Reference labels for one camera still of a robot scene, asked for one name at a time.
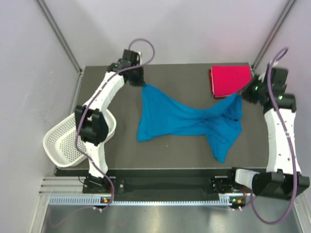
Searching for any blue t-shirt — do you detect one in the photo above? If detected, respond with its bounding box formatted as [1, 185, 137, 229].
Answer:
[137, 84, 242, 163]

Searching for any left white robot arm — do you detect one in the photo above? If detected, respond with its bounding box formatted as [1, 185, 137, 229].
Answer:
[74, 50, 145, 193]

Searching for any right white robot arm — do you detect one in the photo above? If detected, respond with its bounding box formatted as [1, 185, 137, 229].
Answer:
[226, 67, 310, 200]

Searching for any folded pink t-shirt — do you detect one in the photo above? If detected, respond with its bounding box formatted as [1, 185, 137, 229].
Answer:
[211, 65, 252, 96]

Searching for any folded red t-shirt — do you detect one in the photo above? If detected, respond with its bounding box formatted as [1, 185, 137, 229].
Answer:
[208, 69, 231, 99]

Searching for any white perforated plastic basket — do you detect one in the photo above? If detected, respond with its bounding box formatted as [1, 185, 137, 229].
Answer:
[43, 110, 117, 172]

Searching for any right aluminium frame post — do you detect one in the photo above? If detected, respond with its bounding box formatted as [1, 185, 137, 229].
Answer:
[251, 0, 298, 71]

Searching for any aluminium frame post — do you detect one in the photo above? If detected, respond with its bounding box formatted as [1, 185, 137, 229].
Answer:
[35, 0, 82, 73]
[251, 0, 298, 71]

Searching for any left aluminium frame post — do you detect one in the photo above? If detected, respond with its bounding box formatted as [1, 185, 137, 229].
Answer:
[35, 0, 82, 73]

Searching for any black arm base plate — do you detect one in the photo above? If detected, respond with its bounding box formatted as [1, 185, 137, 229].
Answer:
[82, 176, 246, 202]

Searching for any white slotted cable duct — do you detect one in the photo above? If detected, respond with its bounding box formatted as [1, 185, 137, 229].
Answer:
[49, 195, 246, 208]

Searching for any aluminium front rail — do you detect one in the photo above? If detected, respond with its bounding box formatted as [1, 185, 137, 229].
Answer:
[39, 177, 85, 195]

